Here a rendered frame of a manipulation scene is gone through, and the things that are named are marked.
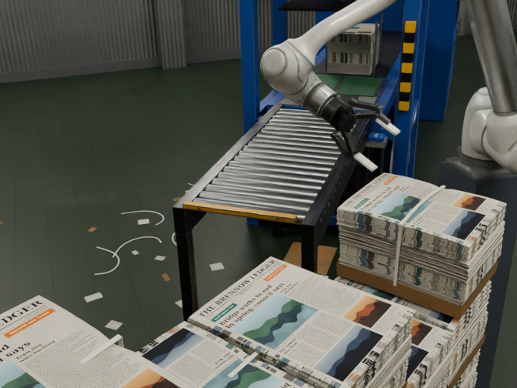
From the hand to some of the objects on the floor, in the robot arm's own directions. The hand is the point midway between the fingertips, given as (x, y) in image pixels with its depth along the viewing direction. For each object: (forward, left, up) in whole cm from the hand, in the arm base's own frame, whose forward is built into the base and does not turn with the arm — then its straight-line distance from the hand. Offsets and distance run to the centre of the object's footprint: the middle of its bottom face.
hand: (382, 149), depth 172 cm
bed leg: (+6, -37, -119) cm, 125 cm away
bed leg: (+45, -67, -119) cm, 144 cm away
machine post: (-24, -186, -119) cm, 222 cm away
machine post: (-129, -180, -119) cm, 252 cm away
